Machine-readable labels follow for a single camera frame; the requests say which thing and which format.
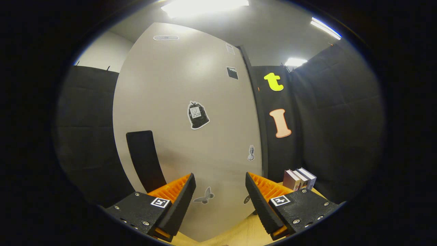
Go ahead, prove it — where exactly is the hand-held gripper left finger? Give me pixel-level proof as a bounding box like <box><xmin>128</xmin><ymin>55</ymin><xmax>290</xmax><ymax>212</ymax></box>
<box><xmin>102</xmin><ymin>173</ymin><xmax>197</xmax><ymax>243</ymax></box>

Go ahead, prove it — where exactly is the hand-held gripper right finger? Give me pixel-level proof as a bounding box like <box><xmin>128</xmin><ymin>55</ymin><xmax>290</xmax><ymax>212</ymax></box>
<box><xmin>245</xmin><ymin>172</ymin><xmax>344</xmax><ymax>241</ymax></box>

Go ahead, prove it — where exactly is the black door handle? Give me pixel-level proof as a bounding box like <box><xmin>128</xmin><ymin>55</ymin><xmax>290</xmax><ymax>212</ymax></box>
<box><xmin>126</xmin><ymin>130</ymin><xmax>167</xmax><ymax>193</ymax></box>

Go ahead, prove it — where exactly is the maroon cover book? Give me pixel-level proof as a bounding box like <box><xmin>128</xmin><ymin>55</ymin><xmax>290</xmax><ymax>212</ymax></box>
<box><xmin>283</xmin><ymin>169</ymin><xmax>301</xmax><ymax>191</ymax></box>

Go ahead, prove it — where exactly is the white striped spine book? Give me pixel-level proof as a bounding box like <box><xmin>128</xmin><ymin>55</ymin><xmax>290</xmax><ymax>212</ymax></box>
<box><xmin>293</xmin><ymin>169</ymin><xmax>309</xmax><ymax>190</ymax></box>

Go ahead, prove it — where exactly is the grey blue cover book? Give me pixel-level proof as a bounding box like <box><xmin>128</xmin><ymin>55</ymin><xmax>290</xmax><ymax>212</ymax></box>
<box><xmin>297</xmin><ymin>167</ymin><xmax>317</xmax><ymax>190</ymax></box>

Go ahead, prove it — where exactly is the dark grey cabinet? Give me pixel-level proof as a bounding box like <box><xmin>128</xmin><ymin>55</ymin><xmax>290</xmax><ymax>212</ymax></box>
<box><xmin>237</xmin><ymin>46</ymin><xmax>269</xmax><ymax>179</ymax></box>

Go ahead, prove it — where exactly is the black backdrop cloth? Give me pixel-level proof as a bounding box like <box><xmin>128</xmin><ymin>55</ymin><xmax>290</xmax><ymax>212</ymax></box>
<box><xmin>55</xmin><ymin>39</ymin><xmax>386</xmax><ymax>205</ymax></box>

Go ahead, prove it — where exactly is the small ceiling light panel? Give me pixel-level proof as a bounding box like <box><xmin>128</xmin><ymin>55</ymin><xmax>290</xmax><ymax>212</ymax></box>
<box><xmin>284</xmin><ymin>57</ymin><xmax>308</xmax><ymax>67</ymax></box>

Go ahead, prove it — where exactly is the long ceiling light panel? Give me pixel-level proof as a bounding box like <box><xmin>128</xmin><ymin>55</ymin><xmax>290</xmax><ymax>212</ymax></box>
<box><xmin>310</xmin><ymin>17</ymin><xmax>342</xmax><ymax>40</ymax></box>

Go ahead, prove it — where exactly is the large bright ceiling light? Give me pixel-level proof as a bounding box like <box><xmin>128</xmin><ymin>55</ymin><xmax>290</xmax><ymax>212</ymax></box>
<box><xmin>160</xmin><ymin>0</ymin><xmax>250</xmax><ymax>18</ymax></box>

